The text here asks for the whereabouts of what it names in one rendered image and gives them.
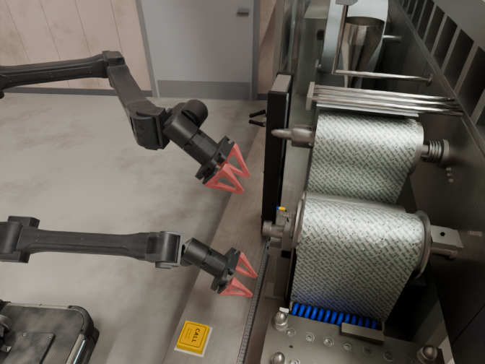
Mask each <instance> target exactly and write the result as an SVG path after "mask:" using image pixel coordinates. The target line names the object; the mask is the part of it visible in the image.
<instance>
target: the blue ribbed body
mask: <svg viewBox="0 0 485 364"><path fill-rule="evenodd" d="M295 314H296V316H299V317H301V316H302V317H303V318H308V317H309V319H312V320H314V319H315V320H316V321H322V322H326V323H327V322H328V323H329V324H335V325H338V326H340V325H341V322H344V323H347V324H353V325H357V326H363V327H366V328H370V329H376V330H379V331H381V326H378V325H377V322H376V320H373V321H372V324H371V323H370V320H369V319H368V318H366V321H365V322H363V318H362V317H359V320H358V321H357V317H356V316H352V319H350V315H349V314H346V317H345V318H344V314H343V313H340V314H339V316H337V312H336V311H334V312H333V314H332V315H331V311H330V310H327V311H326V313H325V311H324V309H323V308H321V309H320V311H319V312H318V308H317V307H314V309H313V311H312V307H311V306H310V305H309V306H308V307H307V310H306V307H305V305H304V304H302V305H301V307H300V305H299V303H295V305H294V307H293V306H292V315H293V316H295Z"/></svg>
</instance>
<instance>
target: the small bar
mask: <svg viewBox="0 0 485 364"><path fill-rule="evenodd" d="M340 335H342V336H345V337H351V338H355V339H360V340H364V341H368V342H373V343H377V344H380V345H382V344H383V342H384V334H383V331H379V330H376V329H370V328H366V327H363V326H357V325H353V324H347V323H344V322H341V333H340Z"/></svg>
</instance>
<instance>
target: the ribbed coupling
mask: <svg viewBox="0 0 485 364"><path fill-rule="evenodd" d="M448 150H449V144H448V141H447V140H446V139H440V140H439V141H438V142H436V141H429V140H427V141H426V142H425V143H424V144H423V146H422V150H421V156H420V157H421V160H422V162H425V163H433V165H434V166H437V167H442V166H443V165H444V163H445V161H446V159H447V155H448Z"/></svg>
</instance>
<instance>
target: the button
mask: <svg viewBox="0 0 485 364"><path fill-rule="evenodd" d="M208 334H209V326H207V325H203V324H198V323H195V322H191V321H185V324H184V326H183V329H182V332H181V333H180V336H179V339H178V342H177V348H178V349H182V350H187V351H189V352H194V353H198V354H202V352H203V350H204V346H205V344H206V339H207V337H208Z"/></svg>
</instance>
